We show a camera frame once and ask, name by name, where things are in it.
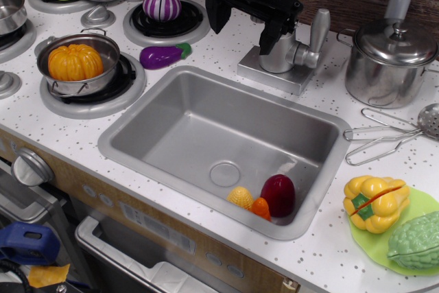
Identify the purple toy eggplant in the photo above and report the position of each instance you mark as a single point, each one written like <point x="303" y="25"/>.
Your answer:
<point x="158" y="57"/>

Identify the grey stove knob centre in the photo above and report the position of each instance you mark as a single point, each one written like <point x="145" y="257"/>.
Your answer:
<point x="98" y="17"/>

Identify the silver oven knob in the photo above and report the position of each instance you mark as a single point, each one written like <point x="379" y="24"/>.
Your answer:
<point x="30" y="170"/>

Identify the steel pan with handles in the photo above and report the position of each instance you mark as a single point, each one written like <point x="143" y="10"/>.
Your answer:
<point x="105" y="46"/>

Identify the yellow tape piece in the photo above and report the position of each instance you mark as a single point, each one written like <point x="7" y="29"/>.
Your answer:
<point x="41" y="276"/>

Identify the dark red toy fruit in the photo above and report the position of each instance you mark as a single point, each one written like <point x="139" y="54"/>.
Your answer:
<point x="279" y="193"/>

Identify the wire handled utensil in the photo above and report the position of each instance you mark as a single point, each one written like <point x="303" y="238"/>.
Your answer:
<point x="364" y="153"/>

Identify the silver toy faucet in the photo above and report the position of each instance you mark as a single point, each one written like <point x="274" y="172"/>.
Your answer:
<point x="291" y="63"/>

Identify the stove burner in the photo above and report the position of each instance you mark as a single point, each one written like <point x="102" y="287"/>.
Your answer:
<point x="190" y="27"/>
<point x="61" y="7"/>
<point x="17" y="42"/>
<point x="126" y="88"/>

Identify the front stove burner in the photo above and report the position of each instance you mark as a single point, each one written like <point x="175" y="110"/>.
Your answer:
<point x="126" y="88"/>

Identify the far left stove burner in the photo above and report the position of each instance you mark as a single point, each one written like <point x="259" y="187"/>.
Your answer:
<point x="17" y="42"/>

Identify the back left stove burner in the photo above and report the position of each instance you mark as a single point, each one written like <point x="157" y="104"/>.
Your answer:
<point x="61" y="7"/>

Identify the light green plate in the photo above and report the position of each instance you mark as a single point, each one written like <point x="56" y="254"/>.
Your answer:
<point x="375" y="246"/>

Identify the grey stove knob left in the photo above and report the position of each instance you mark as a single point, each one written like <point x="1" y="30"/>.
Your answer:
<point x="10" y="83"/>

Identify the steel slotted spoon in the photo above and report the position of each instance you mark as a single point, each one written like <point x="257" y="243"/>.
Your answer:
<point x="428" y="119"/>

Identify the small steel pot left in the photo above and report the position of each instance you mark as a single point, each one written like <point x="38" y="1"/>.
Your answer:
<point x="13" y="15"/>

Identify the green toy bitter gourd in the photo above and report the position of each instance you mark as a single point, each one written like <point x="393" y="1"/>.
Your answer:
<point x="414" y="245"/>

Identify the orange toy pumpkin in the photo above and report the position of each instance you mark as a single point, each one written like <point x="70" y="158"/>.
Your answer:
<point x="75" y="63"/>

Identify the yellow toy bell pepper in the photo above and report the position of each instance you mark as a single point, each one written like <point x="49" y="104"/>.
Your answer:
<point x="374" y="204"/>

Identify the back right stove burner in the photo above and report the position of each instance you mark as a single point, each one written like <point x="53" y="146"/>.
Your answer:
<point x="190" y="27"/>

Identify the silver dishwasher door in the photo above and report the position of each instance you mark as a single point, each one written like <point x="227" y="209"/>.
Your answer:
<point x="125" y="261"/>

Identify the large steel pot with lid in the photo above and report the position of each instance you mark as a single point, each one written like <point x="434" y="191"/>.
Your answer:
<point x="388" y="61"/>

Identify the silver sink basin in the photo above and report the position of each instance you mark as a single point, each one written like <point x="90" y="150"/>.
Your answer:
<point x="203" y="135"/>

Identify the yellow toy corn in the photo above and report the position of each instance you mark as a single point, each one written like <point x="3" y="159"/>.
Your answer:
<point x="241" y="197"/>

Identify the purple white toy onion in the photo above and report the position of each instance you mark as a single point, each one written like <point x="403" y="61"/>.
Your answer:
<point x="162" y="10"/>

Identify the blue clamp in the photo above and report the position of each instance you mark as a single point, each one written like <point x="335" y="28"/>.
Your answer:
<point x="29" y="244"/>

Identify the orange toy carrot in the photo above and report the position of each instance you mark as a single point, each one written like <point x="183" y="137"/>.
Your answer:
<point x="260" y="208"/>

